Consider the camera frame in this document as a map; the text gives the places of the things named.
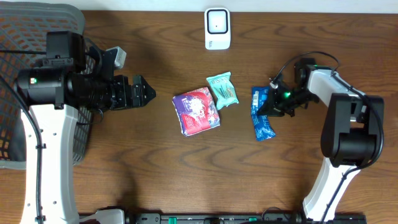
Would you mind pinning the blue Oreo cookie pack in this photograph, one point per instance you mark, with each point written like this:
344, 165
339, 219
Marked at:
262, 126

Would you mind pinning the red purple tissue pack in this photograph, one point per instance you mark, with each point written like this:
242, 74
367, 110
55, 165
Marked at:
196, 111

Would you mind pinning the teal snack packet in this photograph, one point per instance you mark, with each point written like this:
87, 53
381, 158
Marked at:
223, 89

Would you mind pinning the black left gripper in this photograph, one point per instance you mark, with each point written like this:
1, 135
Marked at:
125, 92

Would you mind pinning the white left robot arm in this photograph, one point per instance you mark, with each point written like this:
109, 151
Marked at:
74, 74

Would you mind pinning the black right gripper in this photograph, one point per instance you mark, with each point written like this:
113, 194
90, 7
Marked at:
273, 106

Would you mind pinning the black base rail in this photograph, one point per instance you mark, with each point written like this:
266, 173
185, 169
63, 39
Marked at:
156, 218

